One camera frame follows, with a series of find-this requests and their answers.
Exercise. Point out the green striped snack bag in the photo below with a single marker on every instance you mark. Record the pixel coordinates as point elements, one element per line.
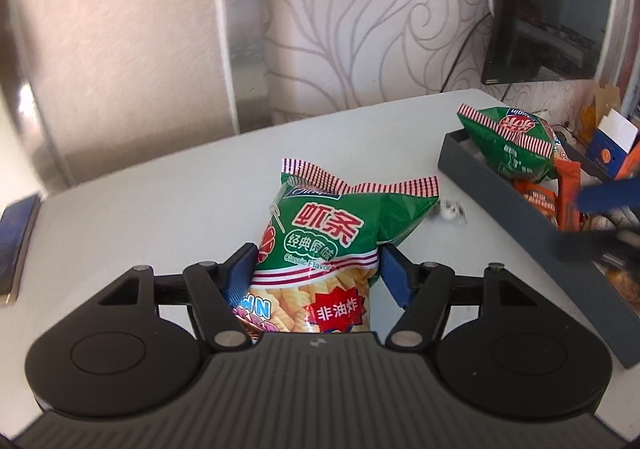
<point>510,144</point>
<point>320,239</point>

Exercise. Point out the tan snack packet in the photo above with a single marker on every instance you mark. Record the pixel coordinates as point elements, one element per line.
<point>621,283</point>

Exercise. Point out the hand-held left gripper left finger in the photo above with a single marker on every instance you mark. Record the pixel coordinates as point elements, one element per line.
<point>239,274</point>

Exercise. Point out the smartphone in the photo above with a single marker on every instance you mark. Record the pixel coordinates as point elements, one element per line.
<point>17,249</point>

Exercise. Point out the brown cardboard box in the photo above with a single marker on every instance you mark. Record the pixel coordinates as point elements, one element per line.
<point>600,104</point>

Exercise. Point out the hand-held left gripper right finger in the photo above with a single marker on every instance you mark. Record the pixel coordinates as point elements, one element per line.
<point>396,279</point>

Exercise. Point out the black flat television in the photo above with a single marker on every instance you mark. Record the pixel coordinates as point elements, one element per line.
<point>550,14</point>

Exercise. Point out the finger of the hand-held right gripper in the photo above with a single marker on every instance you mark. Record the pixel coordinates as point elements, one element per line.
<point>610,196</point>
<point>595,245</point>

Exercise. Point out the blue and white carton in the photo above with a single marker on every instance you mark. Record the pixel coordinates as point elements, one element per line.
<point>612,144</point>

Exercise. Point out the grey vertical frame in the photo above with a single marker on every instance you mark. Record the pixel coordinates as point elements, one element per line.
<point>247,29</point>

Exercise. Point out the dark grey box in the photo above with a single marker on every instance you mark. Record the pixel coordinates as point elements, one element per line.
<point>500,199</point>

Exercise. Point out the beige curtain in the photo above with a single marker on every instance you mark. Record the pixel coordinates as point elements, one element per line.
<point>120,44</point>

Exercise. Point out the orange snack packet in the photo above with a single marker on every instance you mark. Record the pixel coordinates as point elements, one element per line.
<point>569,194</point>

